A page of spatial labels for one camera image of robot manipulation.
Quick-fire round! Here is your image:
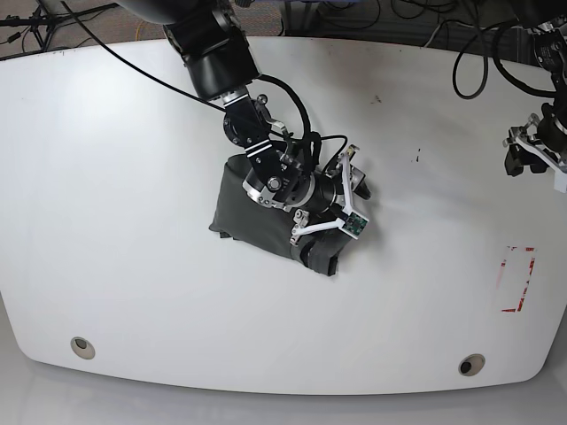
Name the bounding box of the red tape rectangle marking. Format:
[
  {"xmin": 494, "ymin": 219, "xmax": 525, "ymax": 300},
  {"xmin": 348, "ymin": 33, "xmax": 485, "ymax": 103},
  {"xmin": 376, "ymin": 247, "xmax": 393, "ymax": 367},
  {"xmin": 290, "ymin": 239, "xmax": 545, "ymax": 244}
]
[{"xmin": 495, "ymin": 245, "xmax": 537, "ymax": 313}]

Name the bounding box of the table cable grommet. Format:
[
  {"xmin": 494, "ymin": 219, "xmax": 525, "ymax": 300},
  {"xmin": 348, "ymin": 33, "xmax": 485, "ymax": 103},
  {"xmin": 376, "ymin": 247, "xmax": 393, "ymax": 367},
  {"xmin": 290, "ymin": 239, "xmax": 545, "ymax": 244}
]
[
  {"xmin": 458, "ymin": 353, "xmax": 485, "ymax": 377},
  {"xmin": 70, "ymin": 337, "xmax": 96, "ymax": 360}
]

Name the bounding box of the left table cable grommet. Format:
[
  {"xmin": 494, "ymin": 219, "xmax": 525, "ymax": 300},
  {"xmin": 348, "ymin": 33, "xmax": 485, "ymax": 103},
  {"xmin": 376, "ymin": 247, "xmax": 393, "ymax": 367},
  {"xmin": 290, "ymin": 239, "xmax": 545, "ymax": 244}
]
[{"xmin": 70, "ymin": 337, "xmax": 96, "ymax": 360}]

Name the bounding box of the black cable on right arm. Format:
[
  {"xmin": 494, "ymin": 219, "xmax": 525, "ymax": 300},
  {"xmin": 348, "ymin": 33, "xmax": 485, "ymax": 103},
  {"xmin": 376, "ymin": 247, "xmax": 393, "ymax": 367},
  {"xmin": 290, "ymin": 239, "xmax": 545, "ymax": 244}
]
[{"xmin": 59, "ymin": 0, "xmax": 351, "ymax": 178}]

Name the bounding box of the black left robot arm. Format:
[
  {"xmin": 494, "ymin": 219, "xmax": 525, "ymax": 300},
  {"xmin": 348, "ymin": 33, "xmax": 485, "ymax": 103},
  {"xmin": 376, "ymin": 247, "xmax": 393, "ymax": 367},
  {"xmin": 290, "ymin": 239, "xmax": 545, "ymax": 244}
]
[{"xmin": 492, "ymin": 1, "xmax": 566, "ymax": 177}]

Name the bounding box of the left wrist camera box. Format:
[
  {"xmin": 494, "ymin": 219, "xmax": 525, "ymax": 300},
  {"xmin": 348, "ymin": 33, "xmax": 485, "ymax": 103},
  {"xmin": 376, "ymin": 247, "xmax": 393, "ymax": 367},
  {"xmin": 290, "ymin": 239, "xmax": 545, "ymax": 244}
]
[{"xmin": 554, "ymin": 171, "xmax": 567, "ymax": 194}]

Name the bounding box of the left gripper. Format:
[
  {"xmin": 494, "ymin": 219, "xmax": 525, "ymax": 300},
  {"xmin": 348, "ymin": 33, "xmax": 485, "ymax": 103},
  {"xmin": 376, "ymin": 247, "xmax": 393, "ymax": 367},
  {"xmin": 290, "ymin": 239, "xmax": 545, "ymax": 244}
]
[{"xmin": 503, "ymin": 112, "xmax": 566, "ymax": 177}]

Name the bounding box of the dark grey T-shirt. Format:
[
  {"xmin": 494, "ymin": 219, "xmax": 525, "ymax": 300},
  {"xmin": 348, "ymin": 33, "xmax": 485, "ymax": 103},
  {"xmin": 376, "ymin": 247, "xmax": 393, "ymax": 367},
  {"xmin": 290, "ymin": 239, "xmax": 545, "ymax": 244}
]
[{"xmin": 207, "ymin": 152, "xmax": 355, "ymax": 278}]

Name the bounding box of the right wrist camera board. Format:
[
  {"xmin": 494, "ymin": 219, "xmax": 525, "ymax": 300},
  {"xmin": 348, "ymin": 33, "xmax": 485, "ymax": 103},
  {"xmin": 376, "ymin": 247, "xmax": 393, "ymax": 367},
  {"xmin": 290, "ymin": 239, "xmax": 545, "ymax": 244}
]
[{"xmin": 340, "ymin": 212, "xmax": 369, "ymax": 240}]

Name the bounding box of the right table cable grommet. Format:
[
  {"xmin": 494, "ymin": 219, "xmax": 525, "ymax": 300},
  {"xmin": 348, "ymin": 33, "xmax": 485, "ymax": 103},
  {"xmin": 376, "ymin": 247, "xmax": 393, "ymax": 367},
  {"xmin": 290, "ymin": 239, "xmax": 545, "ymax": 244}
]
[{"xmin": 458, "ymin": 353, "xmax": 485, "ymax": 377}]

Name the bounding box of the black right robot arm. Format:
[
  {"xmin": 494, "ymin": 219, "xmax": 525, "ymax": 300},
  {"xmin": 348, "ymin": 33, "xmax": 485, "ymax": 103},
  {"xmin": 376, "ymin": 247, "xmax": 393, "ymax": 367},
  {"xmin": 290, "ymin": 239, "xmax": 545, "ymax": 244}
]
[{"xmin": 123, "ymin": 1, "xmax": 370, "ymax": 276}]

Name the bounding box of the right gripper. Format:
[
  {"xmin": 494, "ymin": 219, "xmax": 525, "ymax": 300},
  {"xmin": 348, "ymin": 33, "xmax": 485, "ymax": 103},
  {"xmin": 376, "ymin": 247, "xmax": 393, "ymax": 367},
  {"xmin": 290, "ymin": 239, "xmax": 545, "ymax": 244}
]
[{"xmin": 290, "ymin": 144, "xmax": 371, "ymax": 274}]

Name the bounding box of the white cable on floor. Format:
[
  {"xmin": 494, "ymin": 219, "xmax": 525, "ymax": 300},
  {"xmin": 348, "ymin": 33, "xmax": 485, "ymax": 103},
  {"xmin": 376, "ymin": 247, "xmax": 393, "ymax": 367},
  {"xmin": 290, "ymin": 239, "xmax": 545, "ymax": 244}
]
[{"xmin": 423, "ymin": 24, "xmax": 444, "ymax": 49}]

